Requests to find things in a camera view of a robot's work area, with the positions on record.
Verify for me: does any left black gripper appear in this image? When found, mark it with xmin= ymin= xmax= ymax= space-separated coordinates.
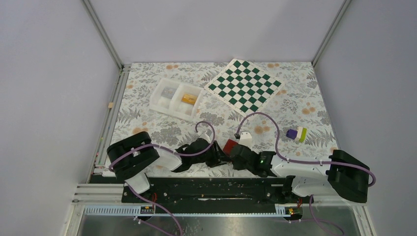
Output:
xmin=191 ymin=141 xmax=231 ymax=168

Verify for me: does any red leather card holder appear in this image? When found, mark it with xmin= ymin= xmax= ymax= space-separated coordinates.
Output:
xmin=222 ymin=139 xmax=238 ymax=156

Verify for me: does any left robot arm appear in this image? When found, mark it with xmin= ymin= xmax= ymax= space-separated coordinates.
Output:
xmin=107 ymin=131 xmax=231 ymax=202

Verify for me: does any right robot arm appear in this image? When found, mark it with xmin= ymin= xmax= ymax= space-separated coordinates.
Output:
xmin=230 ymin=144 xmax=375 ymax=203

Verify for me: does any orange card box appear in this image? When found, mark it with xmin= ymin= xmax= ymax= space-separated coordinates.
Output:
xmin=181 ymin=93 xmax=198 ymax=105

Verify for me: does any purple white green block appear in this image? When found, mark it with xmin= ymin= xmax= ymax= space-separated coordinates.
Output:
xmin=286 ymin=126 xmax=307 ymax=143

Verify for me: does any white plastic divided tray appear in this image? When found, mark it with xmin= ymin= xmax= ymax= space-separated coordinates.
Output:
xmin=149 ymin=78 xmax=204 ymax=121

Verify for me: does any green white chessboard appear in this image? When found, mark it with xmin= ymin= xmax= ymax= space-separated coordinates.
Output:
xmin=204 ymin=59 xmax=284 ymax=117

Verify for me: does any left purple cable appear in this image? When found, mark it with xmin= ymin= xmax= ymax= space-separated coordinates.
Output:
xmin=108 ymin=121 xmax=216 ymax=173

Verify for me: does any purple cable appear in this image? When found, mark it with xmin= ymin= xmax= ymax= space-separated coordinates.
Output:
xmin=108 ymin=121 xmax=216 ymax=173
xmin=235 ymin=112 xmax=377 ymax=188

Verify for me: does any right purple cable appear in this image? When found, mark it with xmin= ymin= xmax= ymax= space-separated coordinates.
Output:
xmin=235 ymin=112 xmax=377 ymax=188

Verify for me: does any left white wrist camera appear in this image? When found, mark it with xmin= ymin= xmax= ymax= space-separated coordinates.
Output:
xmin=199 ymin=129 xmax=213 ymax=143

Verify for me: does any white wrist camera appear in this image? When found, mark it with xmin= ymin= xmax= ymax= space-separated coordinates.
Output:
xmin=199 ymin=129 xmax=213 ymax=143
xmin=238 ymin=132 xmax=253 ymax=148

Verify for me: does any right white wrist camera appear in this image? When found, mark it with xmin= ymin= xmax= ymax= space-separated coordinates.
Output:
xmin=238 ymin=132 xmax=253 ymax=148

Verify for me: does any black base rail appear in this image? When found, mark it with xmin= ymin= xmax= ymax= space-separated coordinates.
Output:
xmin=141 ymin=177 xmax=309 ymax=214

